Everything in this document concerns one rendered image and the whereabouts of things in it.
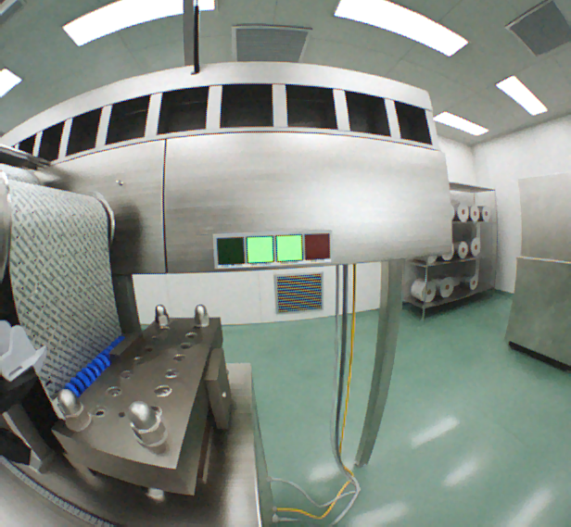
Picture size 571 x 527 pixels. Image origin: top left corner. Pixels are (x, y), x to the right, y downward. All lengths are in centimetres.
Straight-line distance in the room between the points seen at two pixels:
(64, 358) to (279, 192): 49
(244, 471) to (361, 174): 60
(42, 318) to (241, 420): 35
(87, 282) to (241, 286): 257
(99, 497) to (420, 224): 83
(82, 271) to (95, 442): 26
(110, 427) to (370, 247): 56
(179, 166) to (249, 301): 254
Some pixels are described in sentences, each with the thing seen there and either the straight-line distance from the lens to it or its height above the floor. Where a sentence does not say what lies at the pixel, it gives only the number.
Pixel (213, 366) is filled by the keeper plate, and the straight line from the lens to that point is 38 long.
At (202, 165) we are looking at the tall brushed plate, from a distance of 51.
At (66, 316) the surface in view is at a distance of 39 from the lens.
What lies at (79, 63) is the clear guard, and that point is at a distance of 85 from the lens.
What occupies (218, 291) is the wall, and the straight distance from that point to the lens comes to 294.
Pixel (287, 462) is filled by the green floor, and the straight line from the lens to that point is 145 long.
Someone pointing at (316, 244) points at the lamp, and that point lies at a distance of 49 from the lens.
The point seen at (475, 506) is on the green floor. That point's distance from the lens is 147.
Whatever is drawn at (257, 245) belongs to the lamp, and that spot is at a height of 119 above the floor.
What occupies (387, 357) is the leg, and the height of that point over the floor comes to 75.
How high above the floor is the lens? 122
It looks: 3 degrees down
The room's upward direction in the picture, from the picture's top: 2 degrees counter-clockwise
